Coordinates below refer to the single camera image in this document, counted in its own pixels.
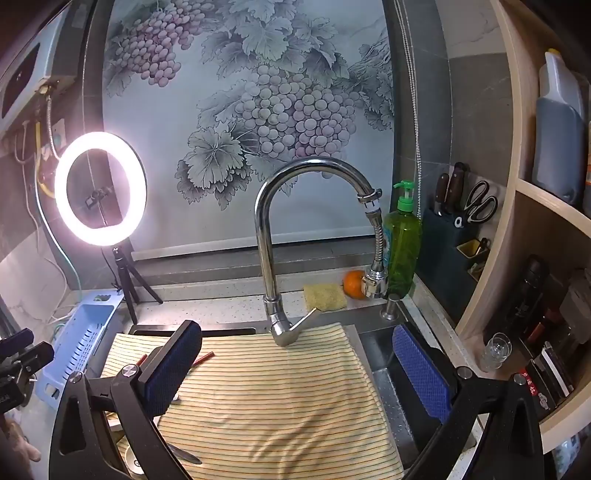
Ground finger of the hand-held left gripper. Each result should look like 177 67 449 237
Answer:
13 342 55 384
0 328 36 360

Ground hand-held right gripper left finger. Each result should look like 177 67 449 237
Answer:
48 320 204 480

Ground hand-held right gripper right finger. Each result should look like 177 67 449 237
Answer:
392 323 546 480

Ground blue plastic basket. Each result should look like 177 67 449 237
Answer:
34 290 126 409

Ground metal spoon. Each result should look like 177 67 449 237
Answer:
165 442 203 465

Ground person's left hand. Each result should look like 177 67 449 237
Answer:
6 421 43 463

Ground stainless steel sink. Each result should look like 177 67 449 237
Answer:
359 318 477 463

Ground metal sink knob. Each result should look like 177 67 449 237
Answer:
380 292 403 322

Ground clear glass cup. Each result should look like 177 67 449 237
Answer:
478 332 513 373

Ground black tripod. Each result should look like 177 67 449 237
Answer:
104 246 164 325

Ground dark knife holder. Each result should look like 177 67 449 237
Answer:
422 208 491 325

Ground striped yellow cloth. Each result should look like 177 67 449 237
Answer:
99 323 405 480

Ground orange fruit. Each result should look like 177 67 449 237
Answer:
342 270 368 296

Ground dark red labelled packets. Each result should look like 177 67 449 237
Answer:
517 342 576 412

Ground yellow sponge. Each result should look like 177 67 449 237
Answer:
303 283 348 311

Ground green dish soap bottle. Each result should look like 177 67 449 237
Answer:
382 180 424 297

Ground black thermos bottle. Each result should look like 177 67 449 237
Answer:
505 255 551 343

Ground wooden shelf unit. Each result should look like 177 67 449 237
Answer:
455 0 591 455

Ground chrome kitchen faucet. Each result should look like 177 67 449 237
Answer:
254 157 393 348

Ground black kitchen scissors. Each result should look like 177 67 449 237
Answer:
464 180 499 225

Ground grape print roller blind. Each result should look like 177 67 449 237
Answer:
102 0 399 251

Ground large dark liquid jug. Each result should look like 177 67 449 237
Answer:
532 50 590 206

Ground green hose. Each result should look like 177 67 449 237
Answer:
36 194 83 297

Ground white cable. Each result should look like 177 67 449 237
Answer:
13 119 71 325

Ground white ring light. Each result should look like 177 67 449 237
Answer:
54 131 147 245

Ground dark handled knife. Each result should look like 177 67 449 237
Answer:
448 161 470 214
433 172 451 216

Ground white bead chain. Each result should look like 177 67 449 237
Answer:
398 0 426 219

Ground wall water heater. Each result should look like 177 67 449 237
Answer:
0 0 99 136

